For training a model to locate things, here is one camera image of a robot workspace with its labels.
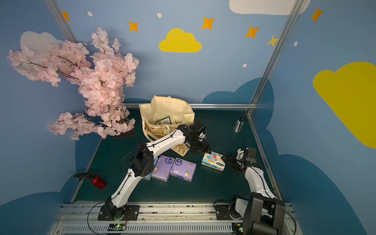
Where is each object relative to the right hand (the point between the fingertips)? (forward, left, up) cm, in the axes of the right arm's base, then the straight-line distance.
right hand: (228, 159), depth 88 cm
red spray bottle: (-19, +73, +6) cm, 75 cm away
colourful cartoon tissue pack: (-1, +9, 0) cm, 9 cm away
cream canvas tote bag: (+28, +45, +6) cm, 53 cm away
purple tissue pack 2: (-8, +27, +1) cm, 29 cm away
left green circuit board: (-38, +58, -4) cm, 69 cm away
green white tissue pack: (+23, +41, +8) cm, 47 cm away
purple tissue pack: (-9, +39, +2) cm, 40 cm away
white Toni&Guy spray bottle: (+26, -9, +3) cm, 28 cm away
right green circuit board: (-34, -2, -6) cm, 34 cm away
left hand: (+1, +12, +5) cm, 13 cm away
